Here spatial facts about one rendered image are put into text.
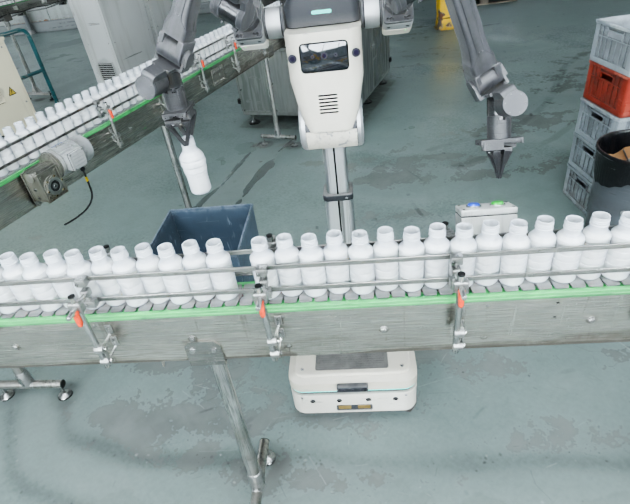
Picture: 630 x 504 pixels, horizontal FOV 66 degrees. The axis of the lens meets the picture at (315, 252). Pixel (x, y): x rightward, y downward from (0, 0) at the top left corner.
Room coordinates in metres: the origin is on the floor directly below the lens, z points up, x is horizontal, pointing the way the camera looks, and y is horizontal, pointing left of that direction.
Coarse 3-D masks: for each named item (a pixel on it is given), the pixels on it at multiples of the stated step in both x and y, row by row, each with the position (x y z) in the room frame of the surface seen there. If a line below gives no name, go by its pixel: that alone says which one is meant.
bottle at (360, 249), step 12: (360, 240) 0.92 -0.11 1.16; (348, 252) 0.93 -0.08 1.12; (360, 252) 0.91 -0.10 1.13; (372, 252) 0.92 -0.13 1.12; (360, 264) 0.90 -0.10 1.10; (372, 264) 0.92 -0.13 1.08; (360, 276) 0.91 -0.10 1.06; (372, 276) 0.92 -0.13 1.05; (360, 288) 0.91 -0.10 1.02; (372, 288) 0.91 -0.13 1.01
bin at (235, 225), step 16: (192, 208) 1.57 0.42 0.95; (208, 208) 1.56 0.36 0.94; (224, 208) 1.55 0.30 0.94; (240, 208) 1.55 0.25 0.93; (176, 224) 1.58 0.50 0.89; (192, 224) 1.57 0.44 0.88; (208, 224) 1.56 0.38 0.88; (224, 224) 1.56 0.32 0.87; (240, 224) 1.55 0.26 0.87; (256, 224) 1.54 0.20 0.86; (160, 240) 1.43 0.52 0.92; (176, 240) 1.55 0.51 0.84; (224, 240) 1.56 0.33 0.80; (240, 240) 1.31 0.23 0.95; (240, 256) 1.27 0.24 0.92
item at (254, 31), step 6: (258, 0) 1.62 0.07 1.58; (258, 6) 1.62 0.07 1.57; (258, 12) 1.59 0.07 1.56; (258, 18) 1.57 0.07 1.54; (252, 24) 1.56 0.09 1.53; (258, 24) 1.59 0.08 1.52; (246, 30) 1.58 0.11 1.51; (252, 30) 1.58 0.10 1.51; (258, 30) 1.58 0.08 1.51; (234, 36) 1.59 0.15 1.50; (240, 36) 1.59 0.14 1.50; (246, 36) 1.58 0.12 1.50; (252, 36) 1.58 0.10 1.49; (258, 36) 1.57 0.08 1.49
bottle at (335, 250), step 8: (328, 232) 0.96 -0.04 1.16; (336, 232) 0.96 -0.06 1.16; (328, 240) 0.94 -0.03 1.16; (336, 240) 0.93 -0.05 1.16; (328, 248) 0.94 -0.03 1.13; (336, 248) 0.93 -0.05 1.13; (344, 248) 0.94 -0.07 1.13; (328, 256) 0.93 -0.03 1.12; (336, 256) 0.92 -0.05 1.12; (344, 256) 0.92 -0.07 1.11; (328, 272) 0.93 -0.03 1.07; (336, 272) 0.92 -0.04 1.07; (344, 272) 0.92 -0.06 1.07; (328, 280) 0.93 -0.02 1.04; (336, 280) 0.92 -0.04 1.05; (344, 280) 0.92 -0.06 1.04; (336, 288) 0.92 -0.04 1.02; (344, 288) 0.92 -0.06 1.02
